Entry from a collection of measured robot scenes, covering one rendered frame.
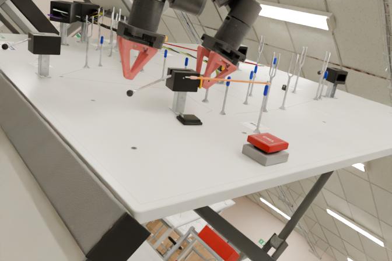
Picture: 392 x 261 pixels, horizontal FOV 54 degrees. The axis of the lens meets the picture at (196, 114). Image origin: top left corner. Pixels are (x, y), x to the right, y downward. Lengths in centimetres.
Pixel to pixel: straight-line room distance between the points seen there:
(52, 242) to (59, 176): 9
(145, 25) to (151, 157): 26
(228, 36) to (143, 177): 38
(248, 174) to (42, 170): 30
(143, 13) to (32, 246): 42
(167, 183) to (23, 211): 24
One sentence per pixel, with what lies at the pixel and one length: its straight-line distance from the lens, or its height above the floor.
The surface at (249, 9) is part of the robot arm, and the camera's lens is 81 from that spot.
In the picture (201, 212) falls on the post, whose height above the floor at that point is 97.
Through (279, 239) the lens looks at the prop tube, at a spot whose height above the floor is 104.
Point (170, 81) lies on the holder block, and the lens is 79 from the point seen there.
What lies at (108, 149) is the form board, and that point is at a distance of 61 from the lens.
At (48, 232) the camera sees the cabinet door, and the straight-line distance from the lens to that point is 59.
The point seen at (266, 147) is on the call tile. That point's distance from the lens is 63.
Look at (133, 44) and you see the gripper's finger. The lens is 73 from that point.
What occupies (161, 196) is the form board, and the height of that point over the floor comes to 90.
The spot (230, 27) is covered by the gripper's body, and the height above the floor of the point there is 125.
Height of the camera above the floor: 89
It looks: 14 degrees up
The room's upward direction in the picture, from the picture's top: 44 degrees clockwise
